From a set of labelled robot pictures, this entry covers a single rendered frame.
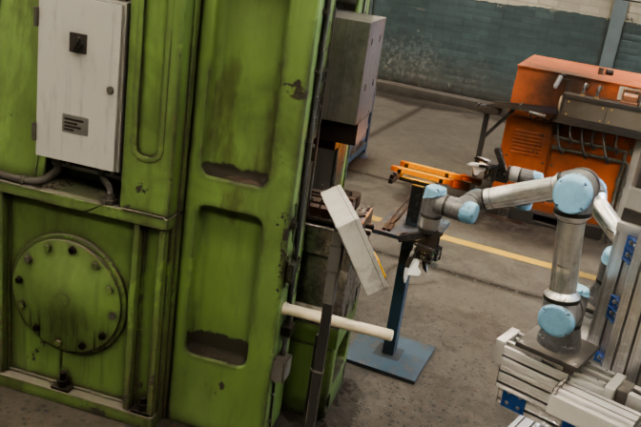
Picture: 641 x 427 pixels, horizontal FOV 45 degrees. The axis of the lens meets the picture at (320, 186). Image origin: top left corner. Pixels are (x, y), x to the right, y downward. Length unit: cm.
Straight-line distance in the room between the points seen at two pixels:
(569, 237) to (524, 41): 814
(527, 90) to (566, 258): 405
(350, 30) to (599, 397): 157
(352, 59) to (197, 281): 109
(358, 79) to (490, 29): 771
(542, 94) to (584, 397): 406
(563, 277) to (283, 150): 108
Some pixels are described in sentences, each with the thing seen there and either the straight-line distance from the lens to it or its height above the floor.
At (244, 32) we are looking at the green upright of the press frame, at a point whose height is 168.
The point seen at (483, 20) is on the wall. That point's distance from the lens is 1068.
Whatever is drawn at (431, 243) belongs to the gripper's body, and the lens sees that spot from 275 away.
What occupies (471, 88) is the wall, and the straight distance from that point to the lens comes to 1079.
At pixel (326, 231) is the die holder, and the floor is 90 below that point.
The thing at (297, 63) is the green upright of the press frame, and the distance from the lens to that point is 281.
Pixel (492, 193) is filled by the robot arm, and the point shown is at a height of 129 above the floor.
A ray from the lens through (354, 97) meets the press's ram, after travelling 304.
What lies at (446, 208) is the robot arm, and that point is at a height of 124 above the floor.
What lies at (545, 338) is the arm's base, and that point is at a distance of 283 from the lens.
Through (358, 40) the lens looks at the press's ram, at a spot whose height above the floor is 169.
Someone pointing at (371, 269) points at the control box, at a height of 102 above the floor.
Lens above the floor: 207
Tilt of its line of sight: 18 degrees down
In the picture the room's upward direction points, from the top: 8 degrees clockwise
